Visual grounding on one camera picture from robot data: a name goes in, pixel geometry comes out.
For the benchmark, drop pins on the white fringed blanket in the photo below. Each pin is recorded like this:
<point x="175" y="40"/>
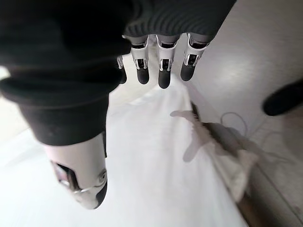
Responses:
<point x="201" y="142"/>

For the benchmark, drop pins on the white bed sheet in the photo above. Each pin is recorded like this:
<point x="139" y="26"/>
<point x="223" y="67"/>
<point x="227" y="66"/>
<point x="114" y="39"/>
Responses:
<point x="146" y="170"/>

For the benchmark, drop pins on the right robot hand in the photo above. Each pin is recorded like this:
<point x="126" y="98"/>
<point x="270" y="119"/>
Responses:
<point x="71" y="59"/>

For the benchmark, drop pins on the brown bed frame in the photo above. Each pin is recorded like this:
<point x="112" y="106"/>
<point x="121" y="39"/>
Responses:
<point x="253" y="211"/>

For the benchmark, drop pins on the dark robot foot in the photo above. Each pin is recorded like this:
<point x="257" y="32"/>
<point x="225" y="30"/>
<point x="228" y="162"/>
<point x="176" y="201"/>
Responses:
<point x="282" y="99"/>

